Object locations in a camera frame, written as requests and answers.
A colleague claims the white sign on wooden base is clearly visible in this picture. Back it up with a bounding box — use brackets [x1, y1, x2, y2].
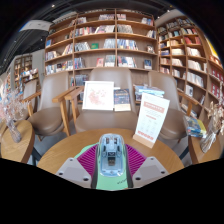
[132, 92, 171, 149]

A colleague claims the pile of colourful books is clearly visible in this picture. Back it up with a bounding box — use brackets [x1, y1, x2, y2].
[183, 114, 208, 139]

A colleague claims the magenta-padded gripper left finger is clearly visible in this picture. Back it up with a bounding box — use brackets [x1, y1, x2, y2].
[55, 144, 100, 190]

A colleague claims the translucent blue computer mouse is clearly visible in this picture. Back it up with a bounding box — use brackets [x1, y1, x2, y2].
[96, 133, 128, 178]

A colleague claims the stack of light blue books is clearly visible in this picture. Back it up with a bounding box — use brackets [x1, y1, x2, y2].
[133, 84, 166, 102]

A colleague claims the wide wooden bookshelf with books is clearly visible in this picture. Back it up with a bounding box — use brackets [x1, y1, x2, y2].
[44, 8, 158, 88]

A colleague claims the round wooden side table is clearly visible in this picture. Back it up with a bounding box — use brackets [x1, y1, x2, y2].
[0, 119, 36, 164]
[188, 133, 224, 164]

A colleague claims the green cloud-shaped mouse pad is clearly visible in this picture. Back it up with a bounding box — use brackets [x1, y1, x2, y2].
[73, 143, 131, 192]

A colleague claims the angled wooden bookshelf with books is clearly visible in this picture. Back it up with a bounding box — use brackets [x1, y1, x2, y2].
[155, 14, 224, 128]

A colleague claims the dark blue book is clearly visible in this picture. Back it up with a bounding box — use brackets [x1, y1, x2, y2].
[113, 88, 132, 112]

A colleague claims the white hanging ceiling panel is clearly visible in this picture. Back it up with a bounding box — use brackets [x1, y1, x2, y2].
[19, 19, 54, 33]

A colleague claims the white framed floral picture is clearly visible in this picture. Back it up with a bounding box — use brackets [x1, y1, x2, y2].
[81, 80, 116, 112]

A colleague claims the glass vase with dried flowers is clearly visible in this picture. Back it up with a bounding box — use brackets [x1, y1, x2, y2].
[0, 78, 28, 144]
[199, 83, 224, 154]

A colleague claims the brown padded wooden armchair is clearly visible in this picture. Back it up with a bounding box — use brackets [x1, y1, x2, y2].
[22, 71, 73, 138]
[146, 70, 199, 141]
[52, 67, 144, 134]

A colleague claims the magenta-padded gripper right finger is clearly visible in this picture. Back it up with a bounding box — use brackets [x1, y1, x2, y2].
[123, 143, 169, 190]

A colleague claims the distant small wooden bookshelf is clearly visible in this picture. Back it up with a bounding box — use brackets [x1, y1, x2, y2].
[13, 54, 43, 93]

